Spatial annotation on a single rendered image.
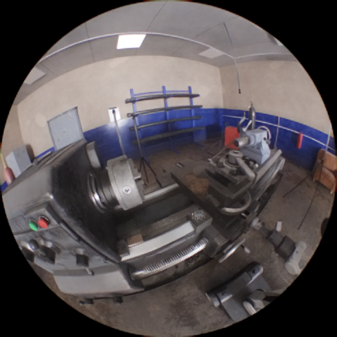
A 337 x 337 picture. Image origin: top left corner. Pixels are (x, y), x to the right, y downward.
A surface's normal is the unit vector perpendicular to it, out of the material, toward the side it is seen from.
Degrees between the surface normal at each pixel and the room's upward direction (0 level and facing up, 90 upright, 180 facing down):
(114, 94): 90
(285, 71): 90
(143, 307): 0
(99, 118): 90
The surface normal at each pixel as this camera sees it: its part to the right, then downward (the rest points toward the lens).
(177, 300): -0.12, -0.86
